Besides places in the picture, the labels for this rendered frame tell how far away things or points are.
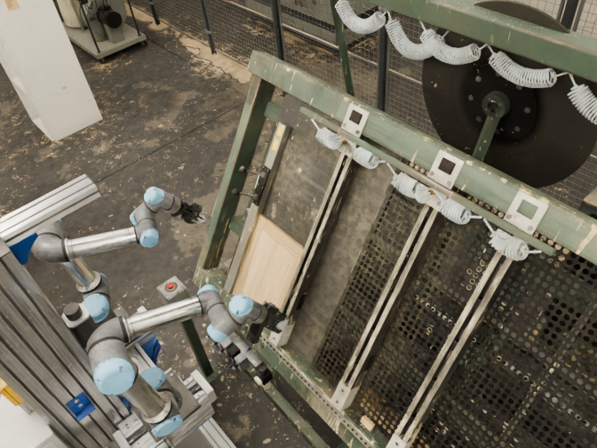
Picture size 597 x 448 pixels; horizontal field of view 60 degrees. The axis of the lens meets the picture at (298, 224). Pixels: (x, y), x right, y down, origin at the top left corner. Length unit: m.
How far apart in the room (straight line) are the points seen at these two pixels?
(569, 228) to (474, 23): 0.87
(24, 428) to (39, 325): 0.55
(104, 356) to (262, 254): 1.07
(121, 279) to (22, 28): 2.59
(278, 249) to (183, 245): 1.97
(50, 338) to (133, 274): 2.38
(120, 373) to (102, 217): 3.25
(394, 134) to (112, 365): 1.25
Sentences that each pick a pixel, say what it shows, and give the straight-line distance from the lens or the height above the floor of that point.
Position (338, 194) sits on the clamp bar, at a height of 1.62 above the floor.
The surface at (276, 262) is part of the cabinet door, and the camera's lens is 2.51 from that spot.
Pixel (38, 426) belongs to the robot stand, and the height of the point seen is 1.23.
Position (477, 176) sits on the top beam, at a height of 1.92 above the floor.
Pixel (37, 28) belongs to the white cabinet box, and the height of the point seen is 1.13.
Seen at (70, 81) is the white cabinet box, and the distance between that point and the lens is 5.94.
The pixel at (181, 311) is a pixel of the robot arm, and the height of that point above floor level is 1.59.
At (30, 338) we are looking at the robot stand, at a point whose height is 1.68.
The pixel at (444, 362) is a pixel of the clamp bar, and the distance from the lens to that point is 2.04.
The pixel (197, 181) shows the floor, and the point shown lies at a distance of 4.92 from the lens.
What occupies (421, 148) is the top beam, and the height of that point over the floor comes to 1.92.
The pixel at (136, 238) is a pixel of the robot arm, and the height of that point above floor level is 1.59.
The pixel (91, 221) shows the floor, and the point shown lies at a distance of 4.91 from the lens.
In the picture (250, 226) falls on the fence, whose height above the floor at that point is 1.25.
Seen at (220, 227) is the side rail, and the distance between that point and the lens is 2.82.
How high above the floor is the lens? 3.08
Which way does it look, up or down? 45 degrees down
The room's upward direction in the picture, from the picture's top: 7 degrees counter-clockwise
